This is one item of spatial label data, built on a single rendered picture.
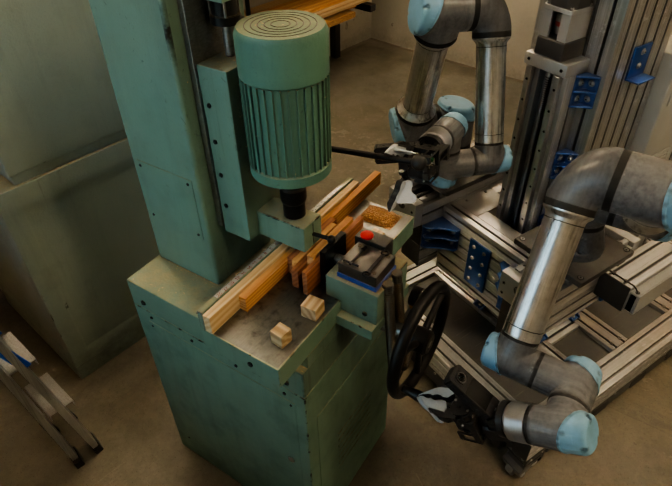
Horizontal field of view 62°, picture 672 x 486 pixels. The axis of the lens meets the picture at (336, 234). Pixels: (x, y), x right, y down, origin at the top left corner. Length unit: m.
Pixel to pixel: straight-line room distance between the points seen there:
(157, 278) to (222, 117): 0.54
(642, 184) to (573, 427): 0.43
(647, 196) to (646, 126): 0.82
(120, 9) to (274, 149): 0.40
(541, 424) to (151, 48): 1.01
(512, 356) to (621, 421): 1.24
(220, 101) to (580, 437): 0.90
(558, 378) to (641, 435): 1.22
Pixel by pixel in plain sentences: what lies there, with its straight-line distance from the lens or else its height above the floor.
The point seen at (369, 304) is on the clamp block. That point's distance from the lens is 1.22.
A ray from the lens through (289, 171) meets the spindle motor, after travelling 1.13.
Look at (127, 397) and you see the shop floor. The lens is 2.36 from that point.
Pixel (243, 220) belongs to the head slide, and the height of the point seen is 1.02.
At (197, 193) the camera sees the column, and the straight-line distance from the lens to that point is 1.31.
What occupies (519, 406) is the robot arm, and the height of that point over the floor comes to 0.90.
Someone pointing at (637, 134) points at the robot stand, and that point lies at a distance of 1.91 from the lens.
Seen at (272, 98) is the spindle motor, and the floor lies 1.36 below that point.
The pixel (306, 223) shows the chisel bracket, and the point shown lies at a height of 1.03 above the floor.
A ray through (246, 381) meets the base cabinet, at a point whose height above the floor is 0.65.
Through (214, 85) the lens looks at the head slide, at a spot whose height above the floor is 1.35.
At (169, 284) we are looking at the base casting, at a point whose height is 0.80.
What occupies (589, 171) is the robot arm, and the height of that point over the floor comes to 1.27.
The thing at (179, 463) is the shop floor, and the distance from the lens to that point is 2.14.
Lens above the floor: 1.81
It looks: 39 degrees down
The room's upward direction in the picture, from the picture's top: 1 degrees counter-clockwise
